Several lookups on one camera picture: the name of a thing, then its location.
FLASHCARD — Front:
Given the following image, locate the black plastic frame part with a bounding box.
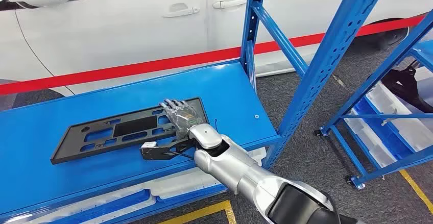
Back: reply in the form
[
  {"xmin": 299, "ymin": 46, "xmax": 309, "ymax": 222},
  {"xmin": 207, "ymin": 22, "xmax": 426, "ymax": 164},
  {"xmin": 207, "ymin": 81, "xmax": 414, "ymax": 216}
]
[{"xmin": 51, "ymin": 97, "xmax": 210, "ymax": 165}]

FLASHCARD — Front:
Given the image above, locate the blue metal shelf rack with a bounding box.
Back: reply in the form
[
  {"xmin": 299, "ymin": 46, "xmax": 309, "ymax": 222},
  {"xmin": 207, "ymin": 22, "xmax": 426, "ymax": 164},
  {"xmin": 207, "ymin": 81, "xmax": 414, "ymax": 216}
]
[{"xmin": 0, "ymin": 0, "xmax": 393, "ymax": 224}]

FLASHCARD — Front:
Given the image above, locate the blue metal rack on casters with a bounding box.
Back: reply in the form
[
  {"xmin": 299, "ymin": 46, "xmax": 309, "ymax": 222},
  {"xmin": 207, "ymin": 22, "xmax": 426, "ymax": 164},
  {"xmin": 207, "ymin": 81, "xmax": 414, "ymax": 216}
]
[{"xmin": 315, "ymin": 11, "xmax": 433, "ymax": 191}]

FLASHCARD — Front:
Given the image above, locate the translucent white plastic bin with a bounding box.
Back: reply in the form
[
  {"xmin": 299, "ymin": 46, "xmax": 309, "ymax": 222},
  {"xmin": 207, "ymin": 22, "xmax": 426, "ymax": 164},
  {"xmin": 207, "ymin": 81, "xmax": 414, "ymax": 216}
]
[
  {"xmin": 365, "ymin": 66, "xmax": 433, "ymax": 153},
  {"xmin": 149, "ymin": 147, "xmax": 268, "ymax": 201},
  {"xmin": 344, "ymin": 108, "xmax": 397, "ymax": 169}
]

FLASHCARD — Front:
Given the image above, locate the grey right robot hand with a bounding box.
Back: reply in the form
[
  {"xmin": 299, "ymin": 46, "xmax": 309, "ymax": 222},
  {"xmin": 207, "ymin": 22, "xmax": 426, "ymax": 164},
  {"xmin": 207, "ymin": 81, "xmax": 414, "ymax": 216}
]
[{"xmin": 159, "ymin": 98, "xmax": 208, "ymax": 140}]

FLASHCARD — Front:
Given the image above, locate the red barrier belt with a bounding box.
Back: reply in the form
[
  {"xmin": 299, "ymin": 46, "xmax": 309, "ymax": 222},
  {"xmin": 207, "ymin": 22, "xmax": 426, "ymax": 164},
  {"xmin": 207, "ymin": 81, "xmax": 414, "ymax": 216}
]
[{"xmin": 0, "ymin": 14, "xmax": 425, "ymax": 96}]

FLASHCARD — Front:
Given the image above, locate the white car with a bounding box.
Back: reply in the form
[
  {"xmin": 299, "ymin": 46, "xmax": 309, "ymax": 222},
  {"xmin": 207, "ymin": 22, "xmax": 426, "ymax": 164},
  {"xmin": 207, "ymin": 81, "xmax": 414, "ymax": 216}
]
[{"xmin": 0, "ymin": 0, "xmax": 433, "ymax": 96}]

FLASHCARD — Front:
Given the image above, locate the black moulded car part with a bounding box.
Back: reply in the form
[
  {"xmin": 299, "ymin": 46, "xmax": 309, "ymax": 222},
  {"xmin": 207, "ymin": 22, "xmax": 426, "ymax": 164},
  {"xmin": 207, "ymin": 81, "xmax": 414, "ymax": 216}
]
[{"xmin": 381, "ymin": 66, "xmax": 433, "ymax": 113}]

